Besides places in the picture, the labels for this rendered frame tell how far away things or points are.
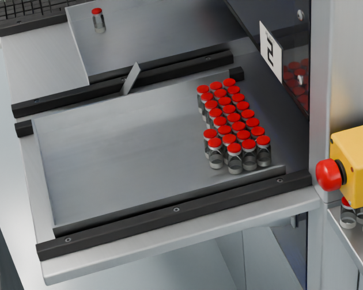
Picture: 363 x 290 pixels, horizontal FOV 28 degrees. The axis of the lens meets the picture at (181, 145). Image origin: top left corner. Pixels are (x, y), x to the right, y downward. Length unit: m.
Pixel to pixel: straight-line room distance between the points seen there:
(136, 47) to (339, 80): 0.58
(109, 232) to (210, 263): 1.14
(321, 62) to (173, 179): 0.31
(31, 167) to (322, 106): 0.48
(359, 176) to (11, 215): 1.66
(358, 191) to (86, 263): 0.37
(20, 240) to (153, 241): 1.34
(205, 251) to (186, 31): 0.91
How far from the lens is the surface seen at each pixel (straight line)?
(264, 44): 1.11
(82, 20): 1.50
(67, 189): 1.11
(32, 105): 1.26
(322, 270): 1.15
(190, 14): 1.47
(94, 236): 1.00
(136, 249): 1.00
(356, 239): 1.00
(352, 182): 0.89
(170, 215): 1.01
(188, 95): 1.24
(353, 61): 0.90
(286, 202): 1.04
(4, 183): 2.52
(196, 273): 2.10
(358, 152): 0.89
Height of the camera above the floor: 1.62
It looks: 40 degrees down
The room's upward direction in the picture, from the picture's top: 8 degrees counter-clockwise
